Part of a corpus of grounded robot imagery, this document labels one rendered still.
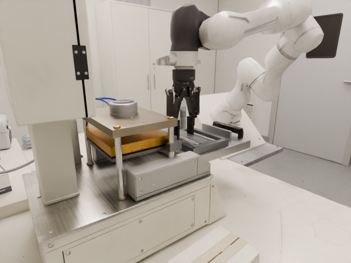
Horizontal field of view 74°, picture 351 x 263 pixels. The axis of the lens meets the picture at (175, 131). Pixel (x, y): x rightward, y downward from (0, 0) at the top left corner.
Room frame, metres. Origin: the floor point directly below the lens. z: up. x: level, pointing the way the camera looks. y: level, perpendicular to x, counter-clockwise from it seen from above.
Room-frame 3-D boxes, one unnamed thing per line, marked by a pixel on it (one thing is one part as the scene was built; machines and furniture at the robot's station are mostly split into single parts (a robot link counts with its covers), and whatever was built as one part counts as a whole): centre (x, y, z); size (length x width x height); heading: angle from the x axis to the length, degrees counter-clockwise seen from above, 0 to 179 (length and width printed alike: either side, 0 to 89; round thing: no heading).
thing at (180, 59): (0.79, 0.00, 1.26); 0.13 x 0.12 x 0.05; 36
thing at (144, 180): (0.58, 0.01, 0.96); 0.25 x 0.05 x 0.07; 127
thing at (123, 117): (0.65, 0.18, 1.08); 0.31 x 0.24 x 0.13; 37
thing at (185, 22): (0.80, -0.07, 1.35); 0.18 x 0.10 x 0.13; 106
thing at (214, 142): (0.81, -0.06, 0.98); 0.20 x 0.17 x 0.03; 37
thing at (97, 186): (0.63, 0.17, 0.93); 0.46 x 0.35 x 0.01; 127
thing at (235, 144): (0.84, -0.10, 0.97); 0.30 x 0.22 x 0.08; 127
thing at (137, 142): (0.66, 0.15, 1.07); 0.22 x 0.17 x 0.10; 37
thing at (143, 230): (0.67, 0.15, 0.84); 0.53 x 0.37 x 0.17; 127
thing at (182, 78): (0.78, -0.03, 1.19); 0.08 x 0.08 x 0.09
